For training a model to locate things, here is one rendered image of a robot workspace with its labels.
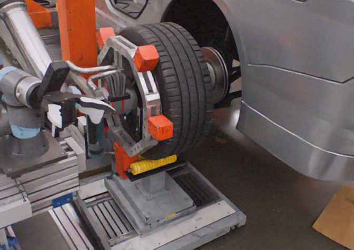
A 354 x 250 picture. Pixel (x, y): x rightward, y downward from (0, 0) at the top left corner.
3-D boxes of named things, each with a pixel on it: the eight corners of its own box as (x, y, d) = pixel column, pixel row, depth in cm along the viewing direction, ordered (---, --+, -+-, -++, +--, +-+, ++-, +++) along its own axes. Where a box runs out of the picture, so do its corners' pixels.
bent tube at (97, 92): (138, 89, 155) (139, 66, 150) (95, 98, 146) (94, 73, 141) (121, 75, 168) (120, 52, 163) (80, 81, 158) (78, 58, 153)
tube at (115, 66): (119, 72, 170) (118, 50, 164) (78, 80, 160) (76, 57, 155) (104, 60, 182) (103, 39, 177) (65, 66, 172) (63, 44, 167)
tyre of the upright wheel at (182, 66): (176, -8, 171) (135, 65, 226) (130, -5, 159) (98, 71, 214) (235, 118, 155) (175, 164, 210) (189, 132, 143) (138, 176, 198)
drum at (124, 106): (138, 115, 177) (138, 88, 170) (96, 125, 166) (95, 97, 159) (125, 103, 187) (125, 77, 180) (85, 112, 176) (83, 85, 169)
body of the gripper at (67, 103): (80, 127, 91) (51, 111, 97) (82, 95, 88) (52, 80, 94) (53, 135, 85) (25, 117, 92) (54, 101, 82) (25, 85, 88)
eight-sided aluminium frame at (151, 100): (157, 171, 172) (162, 61, 145) (145, 176, 169) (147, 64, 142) (110, 120, 211) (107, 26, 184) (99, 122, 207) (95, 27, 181)
